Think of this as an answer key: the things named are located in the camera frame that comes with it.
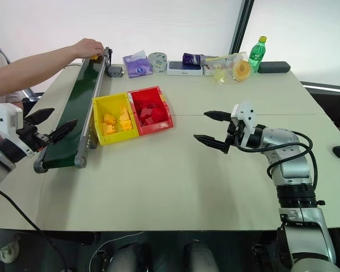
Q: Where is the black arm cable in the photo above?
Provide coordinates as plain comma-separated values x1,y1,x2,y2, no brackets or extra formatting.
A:
0,189,69,272
234,130,320,197

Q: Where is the purple tissue pack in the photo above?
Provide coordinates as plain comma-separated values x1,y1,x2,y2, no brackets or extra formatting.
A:
122,50,154,79

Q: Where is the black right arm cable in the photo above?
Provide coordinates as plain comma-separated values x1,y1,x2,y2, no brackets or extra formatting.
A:
234,130,320,197

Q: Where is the yellow transparent plastic piece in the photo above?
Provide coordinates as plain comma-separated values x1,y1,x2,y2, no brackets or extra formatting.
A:
213,63,231,86

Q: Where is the yellow plastic bin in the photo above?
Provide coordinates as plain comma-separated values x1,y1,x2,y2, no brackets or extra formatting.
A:
91,92,140,147

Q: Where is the purple foil bag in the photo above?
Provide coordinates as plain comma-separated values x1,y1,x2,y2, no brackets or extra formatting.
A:
182,52,202,66

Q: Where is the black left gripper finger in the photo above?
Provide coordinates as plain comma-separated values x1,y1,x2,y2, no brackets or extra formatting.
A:
47,118,79,144
23,108,56,126

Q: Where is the green plastic bottle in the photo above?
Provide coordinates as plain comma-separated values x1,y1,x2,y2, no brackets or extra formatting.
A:
247,36,268,74

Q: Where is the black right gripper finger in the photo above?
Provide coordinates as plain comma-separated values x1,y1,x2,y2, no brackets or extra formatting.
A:
203,110,233,124
193,134,228,154

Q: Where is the dark rounded shape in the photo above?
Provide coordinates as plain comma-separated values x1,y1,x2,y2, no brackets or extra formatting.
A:
183,240,219,272
107,241,148,272

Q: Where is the white caster wheel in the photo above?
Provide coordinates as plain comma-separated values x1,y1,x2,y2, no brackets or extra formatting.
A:
0,233,21,264

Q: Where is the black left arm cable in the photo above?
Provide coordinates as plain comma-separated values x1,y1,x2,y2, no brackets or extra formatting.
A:
0,189,69,272

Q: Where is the grey tape roll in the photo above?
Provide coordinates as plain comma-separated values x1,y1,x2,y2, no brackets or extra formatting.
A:
147,51,169,73

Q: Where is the dark window frame post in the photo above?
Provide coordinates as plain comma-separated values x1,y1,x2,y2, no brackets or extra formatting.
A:
228,0,255,55

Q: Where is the orange tape roll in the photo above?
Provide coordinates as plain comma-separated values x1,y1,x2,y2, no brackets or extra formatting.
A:
232,59,253,82

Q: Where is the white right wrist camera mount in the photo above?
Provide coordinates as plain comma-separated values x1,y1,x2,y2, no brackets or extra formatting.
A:
231,100,257,148

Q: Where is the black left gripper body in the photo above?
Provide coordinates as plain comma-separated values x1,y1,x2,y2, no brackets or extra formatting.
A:
15,121,51,155

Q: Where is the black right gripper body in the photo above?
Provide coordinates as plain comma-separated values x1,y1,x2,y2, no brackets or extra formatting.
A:
224,117,244,155

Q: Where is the thin white cable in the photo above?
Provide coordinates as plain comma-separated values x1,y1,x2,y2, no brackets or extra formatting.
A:
88,231,146,272

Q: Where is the clear plastic bag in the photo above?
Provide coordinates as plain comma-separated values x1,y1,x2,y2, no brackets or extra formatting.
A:
201,51,248,77

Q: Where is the red toy block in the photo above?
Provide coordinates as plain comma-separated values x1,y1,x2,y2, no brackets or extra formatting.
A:
139,107,154,120
138,117,156,128

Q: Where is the green conveyor belt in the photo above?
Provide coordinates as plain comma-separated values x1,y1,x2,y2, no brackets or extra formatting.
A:
33,46,114,174

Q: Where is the white phone box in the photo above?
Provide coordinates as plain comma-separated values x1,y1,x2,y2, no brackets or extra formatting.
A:
166,60,204,77

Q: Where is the person's bare hand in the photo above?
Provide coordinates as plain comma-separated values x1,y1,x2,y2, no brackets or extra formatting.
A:
73,37,105,61

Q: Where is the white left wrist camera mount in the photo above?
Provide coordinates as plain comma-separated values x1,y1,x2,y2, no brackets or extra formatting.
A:
0,101,35,159

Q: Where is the black glasses case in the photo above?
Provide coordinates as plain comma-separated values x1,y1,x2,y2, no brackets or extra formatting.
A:
257,61,291,74

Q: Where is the red plastic bin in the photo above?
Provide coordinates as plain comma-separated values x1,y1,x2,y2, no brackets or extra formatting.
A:
126,86,175,137

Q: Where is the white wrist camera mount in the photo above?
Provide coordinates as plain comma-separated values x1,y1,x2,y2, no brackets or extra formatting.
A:
0,101,35,159
231,100,257,148

